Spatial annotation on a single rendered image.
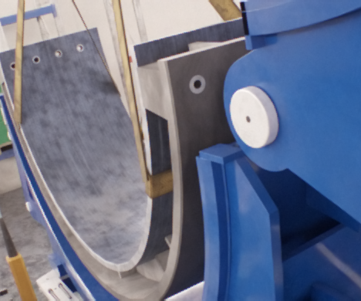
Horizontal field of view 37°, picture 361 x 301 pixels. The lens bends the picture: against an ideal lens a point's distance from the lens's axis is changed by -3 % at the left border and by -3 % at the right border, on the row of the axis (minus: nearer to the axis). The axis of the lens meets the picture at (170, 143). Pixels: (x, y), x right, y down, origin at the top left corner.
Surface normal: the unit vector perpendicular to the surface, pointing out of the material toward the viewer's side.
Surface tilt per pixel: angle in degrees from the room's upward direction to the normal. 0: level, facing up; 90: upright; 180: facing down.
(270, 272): 90
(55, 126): 55
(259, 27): 90
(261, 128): 90
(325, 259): 102
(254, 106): 90
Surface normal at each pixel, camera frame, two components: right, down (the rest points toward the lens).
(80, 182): 0.10, -0.69
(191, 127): 0.50, 0.32
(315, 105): -0.85, 0.31
